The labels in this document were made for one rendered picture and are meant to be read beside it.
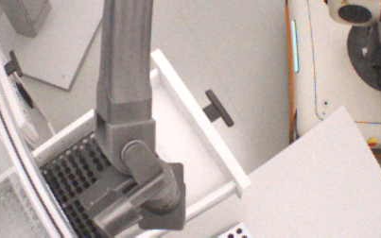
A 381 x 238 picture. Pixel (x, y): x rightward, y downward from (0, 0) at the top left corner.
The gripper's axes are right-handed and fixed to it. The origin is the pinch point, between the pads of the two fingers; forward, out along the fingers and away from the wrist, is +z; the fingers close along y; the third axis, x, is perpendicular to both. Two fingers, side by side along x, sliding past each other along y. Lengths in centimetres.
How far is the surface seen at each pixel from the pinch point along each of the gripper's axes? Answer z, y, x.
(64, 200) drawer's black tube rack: 9.4, -2.3, -20.4
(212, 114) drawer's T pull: 5.3, -17.3, 6.8
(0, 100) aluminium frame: -3.2, -17.8, -32.3
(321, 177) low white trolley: 21.1, -9.3, 29.2
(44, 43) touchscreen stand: 90, -79, -58
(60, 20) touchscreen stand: 89, -89, -53
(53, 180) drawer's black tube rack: 9.3, -6.0, -22.9
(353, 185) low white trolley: 21.3, -6.8, 37.1
